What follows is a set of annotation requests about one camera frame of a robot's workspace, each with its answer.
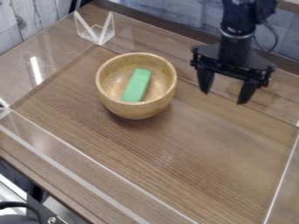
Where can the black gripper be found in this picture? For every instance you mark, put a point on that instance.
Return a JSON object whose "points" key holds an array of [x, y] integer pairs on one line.
{"points": [[232, 58]]}

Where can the green rectangular block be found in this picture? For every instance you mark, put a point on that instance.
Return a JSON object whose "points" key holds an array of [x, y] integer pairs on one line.
{"points": [[136, 85]]}

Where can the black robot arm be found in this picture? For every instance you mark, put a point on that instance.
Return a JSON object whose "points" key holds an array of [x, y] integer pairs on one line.
{"points": [[243, 15]]}

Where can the wooden bowl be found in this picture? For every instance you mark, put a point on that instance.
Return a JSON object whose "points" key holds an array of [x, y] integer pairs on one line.
{"points": [[112, 78]]}

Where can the clear acrylic tray walls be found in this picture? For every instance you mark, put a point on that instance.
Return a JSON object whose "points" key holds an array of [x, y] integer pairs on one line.
{"points": [[208, 163]]}

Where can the clear acrylic corner bracket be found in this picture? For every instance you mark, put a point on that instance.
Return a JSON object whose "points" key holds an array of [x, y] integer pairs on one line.
{"points": [[96, 34]]}

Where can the black metal table bracket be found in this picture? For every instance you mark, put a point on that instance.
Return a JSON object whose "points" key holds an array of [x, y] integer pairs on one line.
{"points": [[48, 216]]}

